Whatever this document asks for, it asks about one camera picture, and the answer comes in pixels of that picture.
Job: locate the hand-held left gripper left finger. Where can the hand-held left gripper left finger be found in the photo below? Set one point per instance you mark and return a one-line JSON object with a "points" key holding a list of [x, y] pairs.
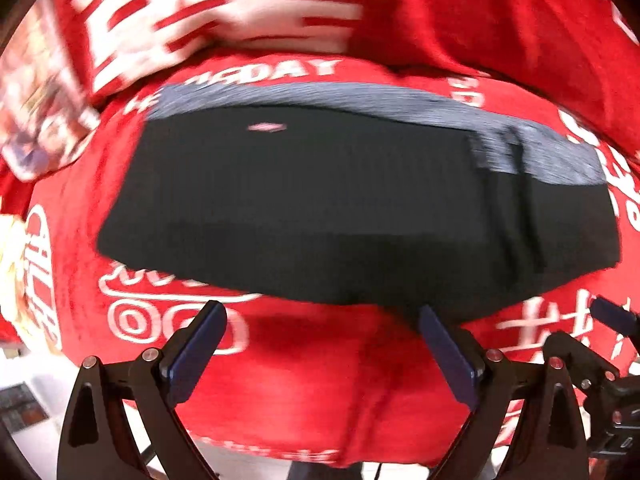
{"points": [[195, 355]]}

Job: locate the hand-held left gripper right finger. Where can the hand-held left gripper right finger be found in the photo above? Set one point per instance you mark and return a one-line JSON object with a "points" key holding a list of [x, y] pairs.
{"points": [[447, 355]]}

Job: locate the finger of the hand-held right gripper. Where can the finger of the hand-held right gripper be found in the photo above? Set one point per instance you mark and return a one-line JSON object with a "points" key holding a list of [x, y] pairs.
{"points": [[575, 355], [612, 314]]}

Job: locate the black shorts with grey waistband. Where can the black shorts with grey waistband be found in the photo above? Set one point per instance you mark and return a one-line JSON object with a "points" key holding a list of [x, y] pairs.
{"points": [[325, 210]]}

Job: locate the red printed blanket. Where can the red printed blanket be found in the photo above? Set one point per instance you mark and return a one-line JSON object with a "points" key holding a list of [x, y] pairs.
{"points": [[310, 375]]}

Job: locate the person's legs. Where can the person's legs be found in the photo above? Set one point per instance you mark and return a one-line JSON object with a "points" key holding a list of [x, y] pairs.
{"points": [[320, 472]]}

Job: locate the dark printed box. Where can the dark printed box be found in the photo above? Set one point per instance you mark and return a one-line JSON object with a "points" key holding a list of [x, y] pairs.
{"points": [[22, 407]]}

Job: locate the cream soft item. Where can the cream soft item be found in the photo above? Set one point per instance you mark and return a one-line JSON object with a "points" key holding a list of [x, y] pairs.
{"points": [[12, 265]]}

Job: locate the picture printed cushion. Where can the picture printed cushion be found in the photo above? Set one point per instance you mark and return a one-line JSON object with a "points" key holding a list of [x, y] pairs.
{"points": [[40, 100]]}

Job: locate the red printed quilt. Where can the red printed quilt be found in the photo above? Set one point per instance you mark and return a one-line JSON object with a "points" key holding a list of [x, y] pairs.
{"points": [[475, 10]]}

